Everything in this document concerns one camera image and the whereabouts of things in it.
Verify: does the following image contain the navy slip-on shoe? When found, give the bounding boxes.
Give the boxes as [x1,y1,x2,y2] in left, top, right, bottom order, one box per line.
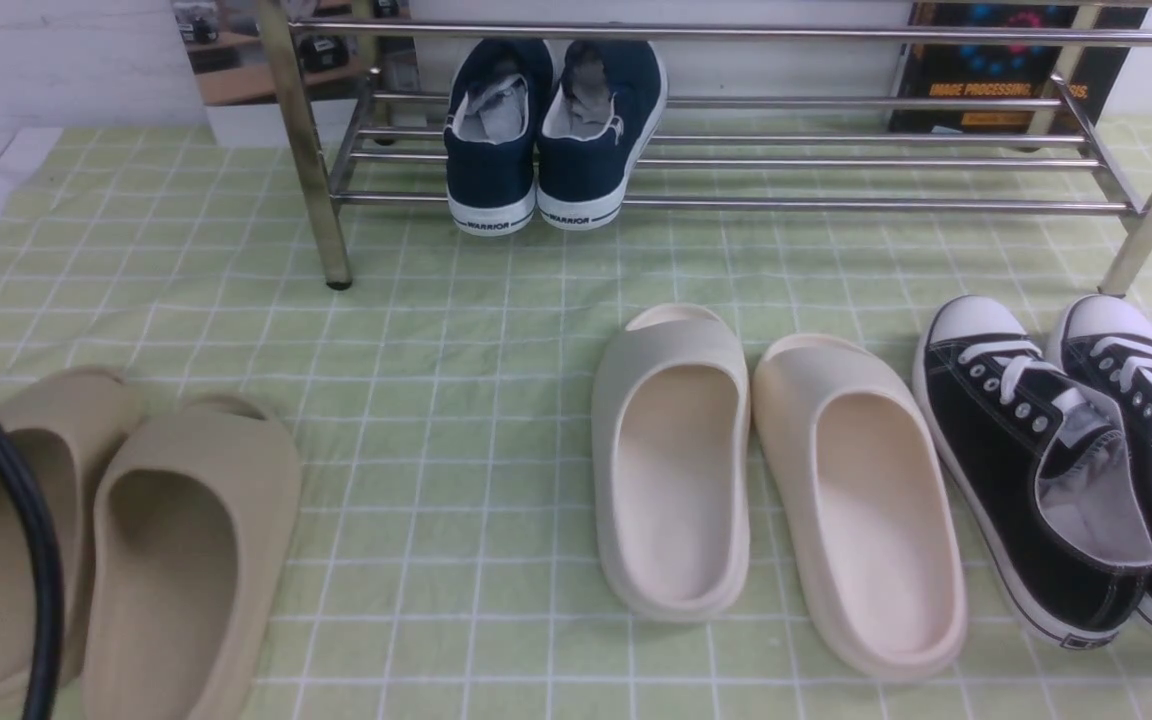
[536,38,669,232]
[444,38,556,237]

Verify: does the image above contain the metal shoe rack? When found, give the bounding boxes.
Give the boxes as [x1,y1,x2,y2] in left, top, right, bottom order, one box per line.
[255,1,1152,296]

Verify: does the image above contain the cream slipper left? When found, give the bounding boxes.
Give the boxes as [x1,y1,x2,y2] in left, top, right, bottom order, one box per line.
[590,304,751,623]

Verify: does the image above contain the cream slipper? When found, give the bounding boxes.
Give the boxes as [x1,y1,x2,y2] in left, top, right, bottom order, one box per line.
[751,334,968,682]
[590,304,751,623]

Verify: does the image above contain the green checkered tablecloth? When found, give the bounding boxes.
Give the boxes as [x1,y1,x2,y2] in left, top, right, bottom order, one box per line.
[0,128,1152,719]

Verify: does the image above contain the cream slipper right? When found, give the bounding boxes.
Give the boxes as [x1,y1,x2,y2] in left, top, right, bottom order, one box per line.
[751,334,968,682]

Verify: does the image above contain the tan slipper right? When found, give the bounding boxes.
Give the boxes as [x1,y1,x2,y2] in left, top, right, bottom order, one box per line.
[81,393,303,719]

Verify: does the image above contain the tan slipper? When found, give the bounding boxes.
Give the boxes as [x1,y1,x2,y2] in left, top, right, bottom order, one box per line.
[0,366,143,708]
[81,393,303,719]

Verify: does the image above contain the black image processing book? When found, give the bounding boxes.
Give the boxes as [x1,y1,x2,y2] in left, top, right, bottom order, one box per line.
[887,3,1129,135]

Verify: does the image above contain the wooden furniture in background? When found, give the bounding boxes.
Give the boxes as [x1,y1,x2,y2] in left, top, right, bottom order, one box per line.
[172,1,420,108]

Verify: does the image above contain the black canvas sneaker left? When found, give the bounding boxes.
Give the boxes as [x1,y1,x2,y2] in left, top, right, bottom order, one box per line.
[911,295,1152,651]

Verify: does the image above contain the tan slipper left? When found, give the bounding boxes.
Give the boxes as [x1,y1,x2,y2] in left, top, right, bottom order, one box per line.
[0,366,143,708]

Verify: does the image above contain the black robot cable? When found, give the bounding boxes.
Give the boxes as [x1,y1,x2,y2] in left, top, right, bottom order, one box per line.
[0,355,67,720]

